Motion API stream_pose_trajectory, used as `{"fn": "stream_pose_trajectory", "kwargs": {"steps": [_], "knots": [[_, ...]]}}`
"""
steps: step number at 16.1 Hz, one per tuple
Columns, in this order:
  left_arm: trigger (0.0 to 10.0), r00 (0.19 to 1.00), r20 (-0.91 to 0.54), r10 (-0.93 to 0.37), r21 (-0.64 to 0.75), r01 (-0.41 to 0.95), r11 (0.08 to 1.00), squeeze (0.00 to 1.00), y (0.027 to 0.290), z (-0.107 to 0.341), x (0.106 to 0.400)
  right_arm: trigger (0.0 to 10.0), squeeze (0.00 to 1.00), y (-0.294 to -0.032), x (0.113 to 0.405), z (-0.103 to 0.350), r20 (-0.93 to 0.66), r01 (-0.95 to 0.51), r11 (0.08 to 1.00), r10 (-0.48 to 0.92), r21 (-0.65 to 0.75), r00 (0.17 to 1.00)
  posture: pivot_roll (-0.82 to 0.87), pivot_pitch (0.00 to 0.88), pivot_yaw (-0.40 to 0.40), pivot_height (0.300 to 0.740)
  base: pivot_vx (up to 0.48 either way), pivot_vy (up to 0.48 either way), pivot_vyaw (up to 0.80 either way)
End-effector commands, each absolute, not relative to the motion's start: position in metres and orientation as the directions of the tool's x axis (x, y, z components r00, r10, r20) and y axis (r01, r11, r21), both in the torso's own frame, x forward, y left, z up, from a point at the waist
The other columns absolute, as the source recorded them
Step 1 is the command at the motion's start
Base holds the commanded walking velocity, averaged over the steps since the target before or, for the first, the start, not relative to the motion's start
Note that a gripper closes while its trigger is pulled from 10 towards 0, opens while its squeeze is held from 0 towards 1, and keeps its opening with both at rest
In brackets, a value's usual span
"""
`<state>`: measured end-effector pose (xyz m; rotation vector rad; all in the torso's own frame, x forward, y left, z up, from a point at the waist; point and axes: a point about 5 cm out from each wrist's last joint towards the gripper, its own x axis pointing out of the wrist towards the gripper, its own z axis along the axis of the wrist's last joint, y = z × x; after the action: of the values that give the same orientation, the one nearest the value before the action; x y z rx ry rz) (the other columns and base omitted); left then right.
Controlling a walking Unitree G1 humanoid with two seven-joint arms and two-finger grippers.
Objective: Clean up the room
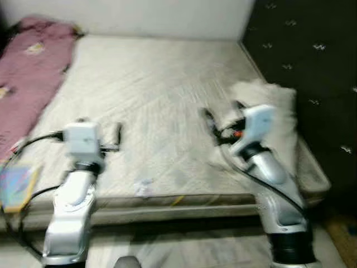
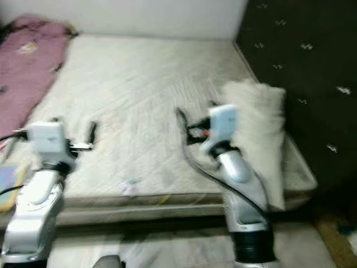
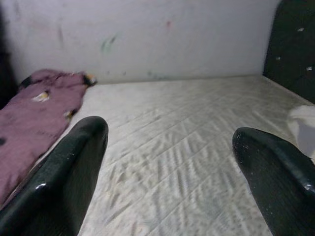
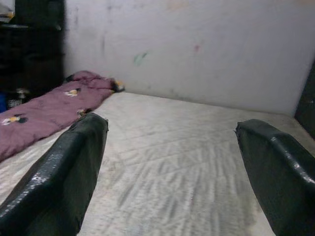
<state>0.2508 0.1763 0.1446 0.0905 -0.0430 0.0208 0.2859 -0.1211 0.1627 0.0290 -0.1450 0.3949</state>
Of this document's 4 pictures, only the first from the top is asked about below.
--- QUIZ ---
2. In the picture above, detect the white pillow with tree print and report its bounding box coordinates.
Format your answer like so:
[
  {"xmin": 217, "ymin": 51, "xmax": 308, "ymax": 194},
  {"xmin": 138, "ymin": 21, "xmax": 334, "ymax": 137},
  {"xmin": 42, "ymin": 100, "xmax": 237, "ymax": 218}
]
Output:
[{"xmin": 215, "ymin": 81, "xmax": 302, "ymax": 185}]

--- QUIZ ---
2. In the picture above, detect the colourful children's book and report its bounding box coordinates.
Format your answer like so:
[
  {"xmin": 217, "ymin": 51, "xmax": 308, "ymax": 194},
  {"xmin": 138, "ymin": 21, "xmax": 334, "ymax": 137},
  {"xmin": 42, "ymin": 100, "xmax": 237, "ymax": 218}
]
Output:
[{"xmin": 0, "ymin": 165, "xmax": 42, "ymax": 213}]

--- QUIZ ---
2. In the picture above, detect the purple cartoon print quilt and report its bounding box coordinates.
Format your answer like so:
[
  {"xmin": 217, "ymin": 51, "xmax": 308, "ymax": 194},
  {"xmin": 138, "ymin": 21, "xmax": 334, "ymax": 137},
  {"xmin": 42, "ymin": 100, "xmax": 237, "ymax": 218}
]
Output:
[{"xmin": 0, "ymin": 17, "xmax": 79, "ymax": 162}]

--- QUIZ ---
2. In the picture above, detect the beige quilted mattress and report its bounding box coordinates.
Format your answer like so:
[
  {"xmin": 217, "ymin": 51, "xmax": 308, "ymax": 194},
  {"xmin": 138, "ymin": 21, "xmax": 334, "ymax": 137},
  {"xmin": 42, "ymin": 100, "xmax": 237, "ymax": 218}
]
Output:
[{"xmin": 0, "ymin": 35, "xmax": 331, "ymax": 216}]

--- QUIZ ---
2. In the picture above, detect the black tufted headboard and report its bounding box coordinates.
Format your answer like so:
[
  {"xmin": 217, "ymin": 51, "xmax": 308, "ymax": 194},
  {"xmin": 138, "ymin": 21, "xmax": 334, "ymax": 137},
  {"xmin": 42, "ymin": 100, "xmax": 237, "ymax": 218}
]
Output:
[{"xmin": 241, "ymin": 0, "xmax": 357, "ymax": 207}]

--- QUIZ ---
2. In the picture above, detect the grey left robot leg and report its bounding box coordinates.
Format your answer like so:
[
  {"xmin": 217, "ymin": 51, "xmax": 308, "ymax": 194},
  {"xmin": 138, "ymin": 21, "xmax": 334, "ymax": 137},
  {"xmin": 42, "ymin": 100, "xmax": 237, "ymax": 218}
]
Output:
[{"xmin": 114, "ymin": 256, "xmax": 143, "ymax": 268}]

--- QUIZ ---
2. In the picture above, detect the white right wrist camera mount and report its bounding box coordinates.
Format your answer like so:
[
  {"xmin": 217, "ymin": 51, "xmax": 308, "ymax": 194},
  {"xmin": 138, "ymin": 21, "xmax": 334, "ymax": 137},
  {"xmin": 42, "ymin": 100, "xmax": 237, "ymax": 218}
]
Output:
[{"xmin": 231, "ymin": 105, "xmax": 277, "ymax": 157}]

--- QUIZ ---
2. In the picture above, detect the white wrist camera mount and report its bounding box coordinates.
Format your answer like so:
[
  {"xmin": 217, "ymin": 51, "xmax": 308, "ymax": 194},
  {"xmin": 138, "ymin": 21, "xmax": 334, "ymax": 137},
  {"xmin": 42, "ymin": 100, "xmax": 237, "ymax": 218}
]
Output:
[
  {"xmin": 62, "ymin": 122, "xmax": 104, "ymax": 162},
  {"xmin": 231, "ymin": 105, "xmax": 277, "ymax": 157}
]

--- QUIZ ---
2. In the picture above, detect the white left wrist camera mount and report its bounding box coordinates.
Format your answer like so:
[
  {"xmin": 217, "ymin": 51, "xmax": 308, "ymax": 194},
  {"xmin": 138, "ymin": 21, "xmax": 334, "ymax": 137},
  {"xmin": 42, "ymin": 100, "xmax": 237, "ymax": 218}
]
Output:
[{"xmin": 62, "ymin": 122, "xmax": 104, "ymax": 162}]

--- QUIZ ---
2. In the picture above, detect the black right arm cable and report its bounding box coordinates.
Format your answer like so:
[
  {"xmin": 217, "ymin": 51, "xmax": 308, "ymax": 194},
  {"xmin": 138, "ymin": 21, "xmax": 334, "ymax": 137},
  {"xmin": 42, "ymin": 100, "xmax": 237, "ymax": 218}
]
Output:
[{"xmin": 215, "ymin": 131, "xmax": 306, "ymax": 218}]

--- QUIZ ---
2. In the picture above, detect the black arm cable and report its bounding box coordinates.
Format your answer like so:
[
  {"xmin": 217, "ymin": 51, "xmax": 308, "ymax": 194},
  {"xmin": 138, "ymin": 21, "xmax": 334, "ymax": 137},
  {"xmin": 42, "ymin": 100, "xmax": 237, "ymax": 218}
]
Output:
[
  {"xmin": 215, "ymin": 131, "xmax": 306, "ymax": 218},
  {"xmin": 0, "ymin": 131, "xmax": 65, "ymax": 263}
]

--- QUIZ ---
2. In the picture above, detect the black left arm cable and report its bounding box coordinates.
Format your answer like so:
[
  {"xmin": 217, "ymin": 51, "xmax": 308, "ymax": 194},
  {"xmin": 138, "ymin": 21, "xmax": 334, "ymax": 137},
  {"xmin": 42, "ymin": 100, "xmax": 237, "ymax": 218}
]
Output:
[{"xmin": 0, "ymin": 131, "xmax": 65, "ymax": 263}]

